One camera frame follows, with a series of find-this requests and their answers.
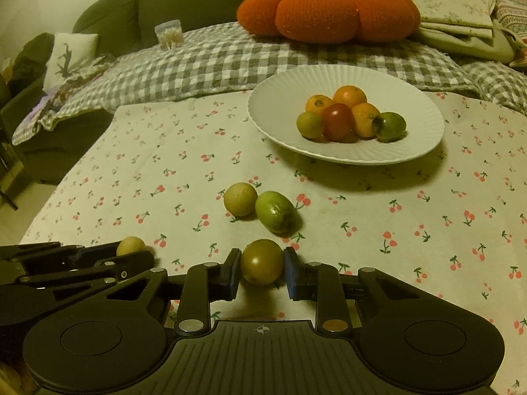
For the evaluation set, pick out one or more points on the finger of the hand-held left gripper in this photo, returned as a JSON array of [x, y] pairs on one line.
[[131, 261], [94, 252]]

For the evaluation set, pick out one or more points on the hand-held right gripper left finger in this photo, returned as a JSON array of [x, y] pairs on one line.
[[232, 273]]

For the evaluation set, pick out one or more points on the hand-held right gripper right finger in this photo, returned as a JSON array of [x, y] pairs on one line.
[[290, 273]]

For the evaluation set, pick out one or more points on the white ribbed plate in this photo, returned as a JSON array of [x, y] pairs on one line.
[[411, 140]]

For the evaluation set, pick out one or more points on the white printed cushion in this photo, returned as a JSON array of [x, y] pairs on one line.
[[68, 59]]

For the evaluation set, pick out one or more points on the striped patterned pillow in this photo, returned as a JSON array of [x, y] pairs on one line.
[[512, 16]]

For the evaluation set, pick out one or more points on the brown patterned cloth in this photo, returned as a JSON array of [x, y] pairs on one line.
[[74, 90]]

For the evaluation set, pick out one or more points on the grey checked blanket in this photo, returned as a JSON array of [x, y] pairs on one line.
[[206, 66]]

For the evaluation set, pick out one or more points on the red tomato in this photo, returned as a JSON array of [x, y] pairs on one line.
[[338, 121]]

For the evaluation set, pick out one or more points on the clear plastic container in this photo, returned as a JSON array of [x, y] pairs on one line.
[[169, 35]]

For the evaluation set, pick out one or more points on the dark green cloth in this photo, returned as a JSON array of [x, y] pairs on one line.
[[29, 61]]

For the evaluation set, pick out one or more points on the olive orange tomato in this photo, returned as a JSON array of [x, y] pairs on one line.
[[309, 124]]

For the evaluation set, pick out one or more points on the large orange tomato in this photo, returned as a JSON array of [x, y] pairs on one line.
[[350, 96]]

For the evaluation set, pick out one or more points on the olive green tomato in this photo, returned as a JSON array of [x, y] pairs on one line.
[[262, 261]]

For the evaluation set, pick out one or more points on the folded floral sheet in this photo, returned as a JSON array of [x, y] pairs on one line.
[[453, 6]]

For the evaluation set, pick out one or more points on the small yellow-green tomato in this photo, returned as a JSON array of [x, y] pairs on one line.
[[131, 246]]

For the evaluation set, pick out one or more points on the cherry print tablecloth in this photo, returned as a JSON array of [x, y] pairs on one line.
[[164, 152]]

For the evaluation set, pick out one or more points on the beige folded cloth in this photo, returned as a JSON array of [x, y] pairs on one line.
[[473, 47]]

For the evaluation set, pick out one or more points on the orange pumpkin cushion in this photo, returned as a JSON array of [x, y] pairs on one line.
[[321, 12]]

